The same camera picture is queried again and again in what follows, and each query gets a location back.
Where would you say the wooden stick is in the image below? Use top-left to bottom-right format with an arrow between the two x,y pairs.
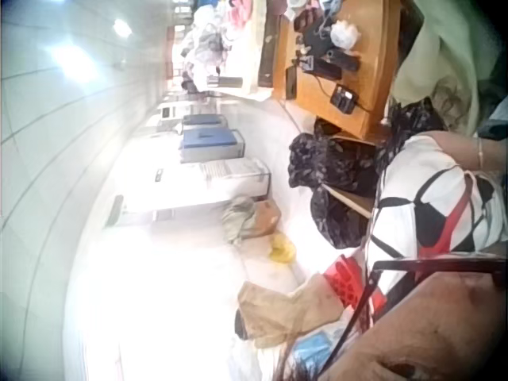
320,183 -> 374,220

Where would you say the heap of clothes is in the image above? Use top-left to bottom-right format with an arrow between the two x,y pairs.
179,0 -> 259,93

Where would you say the wooden table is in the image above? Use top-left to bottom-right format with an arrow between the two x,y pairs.
257,0 -> 402,140

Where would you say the yellow plastic bag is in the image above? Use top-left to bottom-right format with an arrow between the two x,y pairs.
268,233 -> 297,264

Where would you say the small white machine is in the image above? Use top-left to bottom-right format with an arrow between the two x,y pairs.
156,103 -> 187,127

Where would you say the tan cloth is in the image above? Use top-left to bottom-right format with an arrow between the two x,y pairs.
234,273 -> 345,350

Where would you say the black charger box with cable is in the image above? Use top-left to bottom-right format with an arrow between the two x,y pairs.
329,83 -> 375,116

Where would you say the black power strip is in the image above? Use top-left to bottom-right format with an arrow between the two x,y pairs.
292,56 -> 343,80

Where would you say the red plastic basket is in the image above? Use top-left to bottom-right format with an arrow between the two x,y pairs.
321,254 -> 388,318

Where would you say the pale green cloth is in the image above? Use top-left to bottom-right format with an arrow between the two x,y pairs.
394,0 -> 499,138

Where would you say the large blue-topped machine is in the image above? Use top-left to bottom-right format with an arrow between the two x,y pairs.
177,127 -> 246,164

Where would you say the dark floral cloth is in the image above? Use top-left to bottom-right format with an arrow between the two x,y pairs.
287,118 -> 388,199
309,186 -> 374,250

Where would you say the brown paper bag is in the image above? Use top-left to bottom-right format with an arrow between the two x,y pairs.
248,198 -> 283,239

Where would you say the small blue-topped machine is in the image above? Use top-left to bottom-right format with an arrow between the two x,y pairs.
180,113 -> 229,130

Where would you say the grey cloth bundle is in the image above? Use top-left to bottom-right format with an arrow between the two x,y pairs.
220,196 -> 258,246

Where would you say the black bag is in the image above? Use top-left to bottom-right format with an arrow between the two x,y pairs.
294,8 -> 338,56

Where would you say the blue plastic packet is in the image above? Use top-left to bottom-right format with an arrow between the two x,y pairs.
291,331 -> 338,370

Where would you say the person's left hand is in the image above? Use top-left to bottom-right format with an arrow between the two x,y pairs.
483,139 -> 508,176

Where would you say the white plastic bag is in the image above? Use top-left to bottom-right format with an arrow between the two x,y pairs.
329,18 -> 361,49

